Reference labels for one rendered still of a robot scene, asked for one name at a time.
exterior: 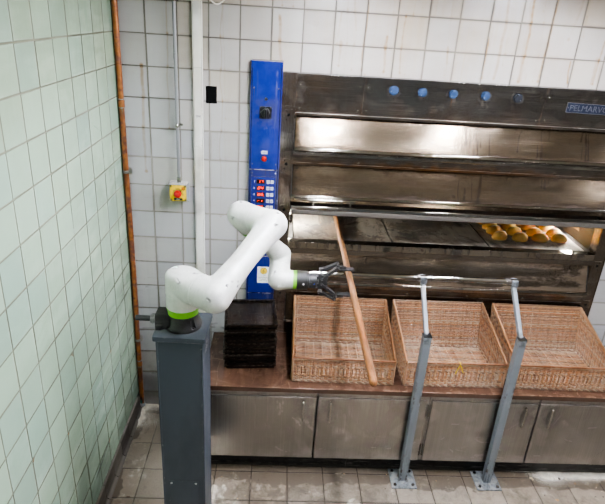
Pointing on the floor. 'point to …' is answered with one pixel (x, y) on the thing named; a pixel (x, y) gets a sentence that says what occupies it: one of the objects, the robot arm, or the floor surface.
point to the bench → (242, 419)
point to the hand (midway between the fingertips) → (350, 282)
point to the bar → (400, 478)
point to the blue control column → (262, 139)
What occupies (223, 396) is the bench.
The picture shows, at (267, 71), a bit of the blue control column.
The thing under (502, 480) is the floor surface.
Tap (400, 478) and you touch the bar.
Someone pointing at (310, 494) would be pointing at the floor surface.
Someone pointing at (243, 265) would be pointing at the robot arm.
